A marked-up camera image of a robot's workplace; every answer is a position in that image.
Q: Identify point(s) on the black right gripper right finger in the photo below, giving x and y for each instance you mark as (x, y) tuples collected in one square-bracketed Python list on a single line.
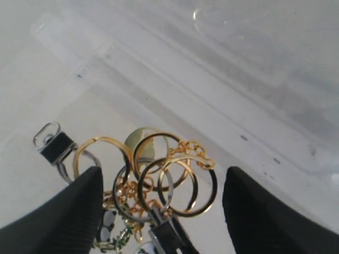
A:
[(258, 222)]

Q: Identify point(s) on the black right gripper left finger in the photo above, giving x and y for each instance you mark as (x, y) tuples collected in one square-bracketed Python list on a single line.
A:
[(65, 224)]

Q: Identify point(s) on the panda keychain with black strap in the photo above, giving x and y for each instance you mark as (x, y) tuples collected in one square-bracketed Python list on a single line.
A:
[(164, 178)]

